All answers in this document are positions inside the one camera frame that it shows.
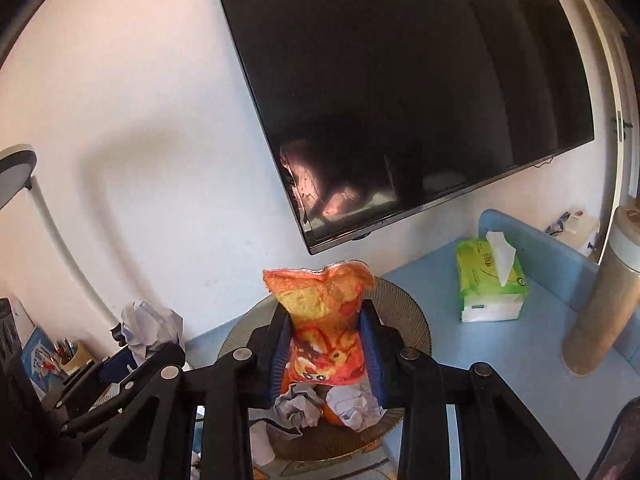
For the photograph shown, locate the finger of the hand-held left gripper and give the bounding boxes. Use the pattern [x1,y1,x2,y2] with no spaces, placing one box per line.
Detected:
[60,342,187,436]
[42,347,138,411]

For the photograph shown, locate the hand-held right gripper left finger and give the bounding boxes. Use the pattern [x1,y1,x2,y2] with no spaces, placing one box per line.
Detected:
[75,305,293,480]

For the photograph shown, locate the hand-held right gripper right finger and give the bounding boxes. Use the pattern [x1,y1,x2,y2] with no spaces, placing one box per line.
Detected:
[357,300,581,480]

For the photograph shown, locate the pile of papers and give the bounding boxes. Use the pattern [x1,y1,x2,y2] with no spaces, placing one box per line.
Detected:
[249,384,387,467]

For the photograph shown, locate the brown ribbed glass bowl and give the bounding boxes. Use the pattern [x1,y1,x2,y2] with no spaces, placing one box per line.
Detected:
[215,275,432,463]

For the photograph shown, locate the orange fruit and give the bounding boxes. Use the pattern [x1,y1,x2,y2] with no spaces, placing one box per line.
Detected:
[321,399,347,427]

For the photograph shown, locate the orange snack packet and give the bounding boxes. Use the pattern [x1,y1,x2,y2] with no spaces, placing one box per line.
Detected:
[262,259,376,387]

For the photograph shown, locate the bamboo pen holder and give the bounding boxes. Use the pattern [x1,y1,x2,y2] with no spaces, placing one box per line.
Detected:
[60,342,96,376]

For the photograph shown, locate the bunch of pens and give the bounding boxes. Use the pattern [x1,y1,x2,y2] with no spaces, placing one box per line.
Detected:
[51,338,77,362]

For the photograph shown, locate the blue cover book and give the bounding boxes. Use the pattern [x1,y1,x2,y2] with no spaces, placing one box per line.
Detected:
[21,326,57,393]

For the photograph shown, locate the green tissue pack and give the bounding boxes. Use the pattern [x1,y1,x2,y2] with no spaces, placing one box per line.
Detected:
[454,230,529,324]

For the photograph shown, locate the white desk lamp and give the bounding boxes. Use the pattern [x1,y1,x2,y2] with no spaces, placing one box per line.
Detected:
[0,144,127,348]

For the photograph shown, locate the blue desk side panel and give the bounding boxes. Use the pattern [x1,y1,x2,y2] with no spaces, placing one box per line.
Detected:
[478,208,601,313]

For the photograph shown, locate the beige thermos bottle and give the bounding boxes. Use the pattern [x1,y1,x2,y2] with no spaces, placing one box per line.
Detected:
[560,205,640,378]

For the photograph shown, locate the small white box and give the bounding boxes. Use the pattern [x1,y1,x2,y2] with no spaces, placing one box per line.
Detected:
[545,208,601,256]

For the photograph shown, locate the black flat screen television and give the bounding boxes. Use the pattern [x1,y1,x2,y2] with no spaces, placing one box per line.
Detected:
[207,0,596,256]

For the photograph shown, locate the white window frame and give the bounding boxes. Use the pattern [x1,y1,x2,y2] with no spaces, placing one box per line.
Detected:
[565,0,640,266]

